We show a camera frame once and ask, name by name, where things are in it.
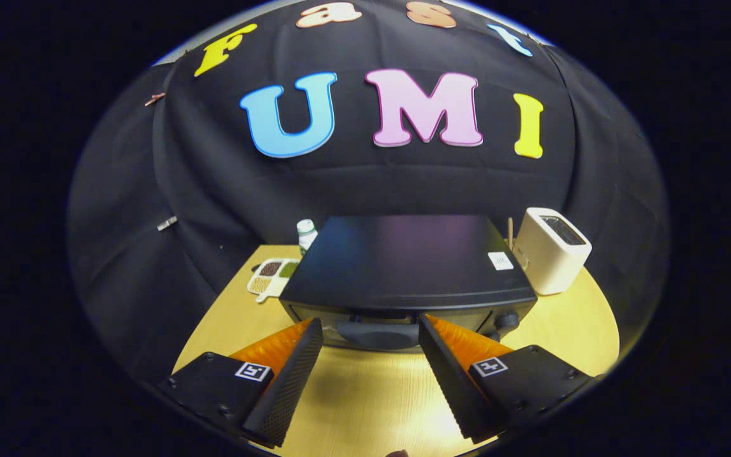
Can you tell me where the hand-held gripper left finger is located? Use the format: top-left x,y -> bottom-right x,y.
157,317 -> 324,447

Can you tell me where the small white bottle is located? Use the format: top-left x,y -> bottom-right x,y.
296,219 -> 319,256

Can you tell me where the cream white toaster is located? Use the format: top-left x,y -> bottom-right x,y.
513,207 -> 593,296

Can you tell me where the divided snack dish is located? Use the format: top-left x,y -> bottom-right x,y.
247,258 -> 301,303

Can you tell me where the black toaster oven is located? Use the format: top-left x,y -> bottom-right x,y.
279,215 -> 539,353

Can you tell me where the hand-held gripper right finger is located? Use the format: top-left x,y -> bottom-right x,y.
418,313 -> 595,444

